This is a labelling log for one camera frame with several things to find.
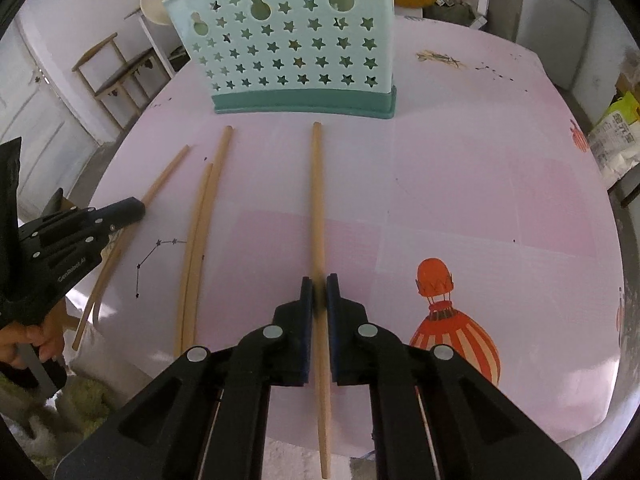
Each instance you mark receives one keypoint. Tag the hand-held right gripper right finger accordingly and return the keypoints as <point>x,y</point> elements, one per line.
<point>333,310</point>

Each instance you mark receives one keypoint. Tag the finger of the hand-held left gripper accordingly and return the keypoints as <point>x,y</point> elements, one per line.
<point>122,212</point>

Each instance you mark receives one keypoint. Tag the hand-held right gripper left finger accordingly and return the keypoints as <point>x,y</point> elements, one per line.
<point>306,310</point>

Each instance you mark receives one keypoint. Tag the mint green utensil holder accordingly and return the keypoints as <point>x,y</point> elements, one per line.
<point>280,95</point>

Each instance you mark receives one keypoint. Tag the person's left hand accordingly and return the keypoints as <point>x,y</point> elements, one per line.
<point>50,342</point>

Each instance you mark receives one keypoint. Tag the white door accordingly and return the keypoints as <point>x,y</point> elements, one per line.
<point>40,125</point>

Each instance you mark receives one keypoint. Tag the green fuzzy cloth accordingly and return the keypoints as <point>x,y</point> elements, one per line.
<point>85,400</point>

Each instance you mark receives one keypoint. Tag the wooden chair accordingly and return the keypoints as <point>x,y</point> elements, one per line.
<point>120,67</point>

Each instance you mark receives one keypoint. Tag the white bowl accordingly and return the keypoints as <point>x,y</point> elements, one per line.
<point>155,0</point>

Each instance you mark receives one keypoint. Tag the pile of toothpicks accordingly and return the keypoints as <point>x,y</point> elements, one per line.
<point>440,58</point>

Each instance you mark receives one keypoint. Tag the white printed bag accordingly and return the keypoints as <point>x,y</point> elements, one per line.
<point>617,140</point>

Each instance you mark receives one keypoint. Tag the grey refrigerator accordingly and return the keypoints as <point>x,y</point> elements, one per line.
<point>560,20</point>

